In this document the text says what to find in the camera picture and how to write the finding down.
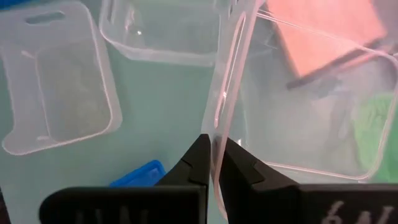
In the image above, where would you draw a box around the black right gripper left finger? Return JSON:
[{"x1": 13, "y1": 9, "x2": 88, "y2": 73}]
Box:
[{"x1": 39, "y1": 133, "x2": 211, "y2": 224}]

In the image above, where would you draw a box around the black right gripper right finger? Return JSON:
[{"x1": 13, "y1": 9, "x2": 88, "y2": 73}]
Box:
[{"x1": 214, "y1": 136, "x2": 398, "y2": 224}]

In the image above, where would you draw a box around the clear plastic storage bin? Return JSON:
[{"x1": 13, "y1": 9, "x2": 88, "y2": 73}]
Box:
[
  {"x1": 99, "y1": 0, "x2": 221, "y2": 68},
  {"x1": 200, "y1": 0, "x2": 398, "y2": 220},
  {"x1": 0, "y1": 0, "x2": 123, "y2": 156}
]

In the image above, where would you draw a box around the green slotted plastic basket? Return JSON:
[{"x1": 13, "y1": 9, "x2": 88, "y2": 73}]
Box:
[{"x1": 353, "y1": 93, "x2": 398, "y2": 184}]

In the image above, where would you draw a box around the black table frame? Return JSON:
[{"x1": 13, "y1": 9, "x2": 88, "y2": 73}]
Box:
[{"x1": 285, "y1": 39, "x2": 398, "y2": 91}]

